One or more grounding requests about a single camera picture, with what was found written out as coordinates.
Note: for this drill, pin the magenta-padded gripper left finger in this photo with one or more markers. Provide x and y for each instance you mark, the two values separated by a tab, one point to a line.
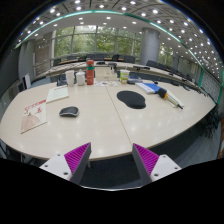
76	157

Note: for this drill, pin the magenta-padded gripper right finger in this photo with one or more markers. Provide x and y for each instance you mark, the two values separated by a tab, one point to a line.
146	159

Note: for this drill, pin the black computer mouse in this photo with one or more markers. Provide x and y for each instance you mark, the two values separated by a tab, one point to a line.
69	111

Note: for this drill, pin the black mouse pad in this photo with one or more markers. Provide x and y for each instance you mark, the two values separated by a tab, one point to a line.
131	99

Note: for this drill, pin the red and white poster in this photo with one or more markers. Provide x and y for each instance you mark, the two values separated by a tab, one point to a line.
34	116

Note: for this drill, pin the white paper booklet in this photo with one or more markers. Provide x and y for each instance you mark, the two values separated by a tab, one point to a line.
57	93

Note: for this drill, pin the blue and white book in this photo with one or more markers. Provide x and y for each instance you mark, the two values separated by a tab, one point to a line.
149	87

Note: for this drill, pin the black conference microphone unit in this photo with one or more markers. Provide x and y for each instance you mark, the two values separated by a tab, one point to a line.
62	81
134	80

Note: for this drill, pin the white mug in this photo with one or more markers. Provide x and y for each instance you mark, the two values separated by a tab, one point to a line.
80	78

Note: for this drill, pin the colourful sticker sheet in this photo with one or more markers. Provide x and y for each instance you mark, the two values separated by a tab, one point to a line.
106	83

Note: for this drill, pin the red bottle with green band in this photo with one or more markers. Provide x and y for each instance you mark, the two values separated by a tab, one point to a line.
90	75

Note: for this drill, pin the green drink cup with straw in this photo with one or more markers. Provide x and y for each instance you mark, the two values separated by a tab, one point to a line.
124	76

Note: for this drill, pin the white cardboard box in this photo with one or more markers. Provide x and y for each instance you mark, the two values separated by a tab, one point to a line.
106	74

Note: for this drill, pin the row of dark office chairs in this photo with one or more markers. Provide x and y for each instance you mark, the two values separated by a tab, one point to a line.
129	59

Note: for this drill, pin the ceiling spotlights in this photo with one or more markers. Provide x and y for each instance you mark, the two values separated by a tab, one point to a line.
143	15

